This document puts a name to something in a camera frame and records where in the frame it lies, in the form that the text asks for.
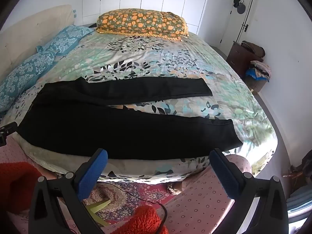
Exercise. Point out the yellow green plastic hanger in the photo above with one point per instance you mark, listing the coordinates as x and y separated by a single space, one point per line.
97 206

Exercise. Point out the light blue plastic stool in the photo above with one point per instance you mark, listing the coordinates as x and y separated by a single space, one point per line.
296 199

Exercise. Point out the beige slipper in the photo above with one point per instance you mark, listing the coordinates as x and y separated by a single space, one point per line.
175 189

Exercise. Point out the red knit sweater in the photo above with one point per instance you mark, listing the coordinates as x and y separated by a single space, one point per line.
17 185

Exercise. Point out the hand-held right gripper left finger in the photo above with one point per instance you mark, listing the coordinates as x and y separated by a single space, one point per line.
93 173

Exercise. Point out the pink dotted pajama pants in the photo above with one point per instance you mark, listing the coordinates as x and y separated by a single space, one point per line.
199 212

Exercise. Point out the white door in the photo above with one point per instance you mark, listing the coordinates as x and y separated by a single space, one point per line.
234 29

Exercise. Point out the orange floral folded quilt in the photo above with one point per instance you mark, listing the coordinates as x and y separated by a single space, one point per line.
141 20

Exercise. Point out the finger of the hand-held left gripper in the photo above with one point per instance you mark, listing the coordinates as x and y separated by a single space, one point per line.
4 134

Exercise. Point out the brown wooden cabinet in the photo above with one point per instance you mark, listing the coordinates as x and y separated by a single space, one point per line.
237 58

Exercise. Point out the leaf print bed sheet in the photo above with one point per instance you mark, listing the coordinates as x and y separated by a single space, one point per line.
158 61

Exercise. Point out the blue floral pillow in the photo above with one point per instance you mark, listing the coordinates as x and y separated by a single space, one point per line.
65 39
24 73

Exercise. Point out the black hat on hook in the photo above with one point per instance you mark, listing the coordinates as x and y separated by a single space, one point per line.
240 7

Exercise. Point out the brown clothes heap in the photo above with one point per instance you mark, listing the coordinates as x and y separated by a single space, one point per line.
254 48

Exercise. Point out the patterned red rug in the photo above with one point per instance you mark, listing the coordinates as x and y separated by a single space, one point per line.
136 195

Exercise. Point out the dark cloth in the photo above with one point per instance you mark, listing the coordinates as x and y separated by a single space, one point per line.
307 165

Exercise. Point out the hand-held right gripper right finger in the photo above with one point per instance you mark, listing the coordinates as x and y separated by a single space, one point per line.
225 175

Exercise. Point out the beige padded headboard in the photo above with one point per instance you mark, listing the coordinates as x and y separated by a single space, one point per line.
29 29

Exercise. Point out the black pants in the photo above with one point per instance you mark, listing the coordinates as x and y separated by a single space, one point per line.
97 126

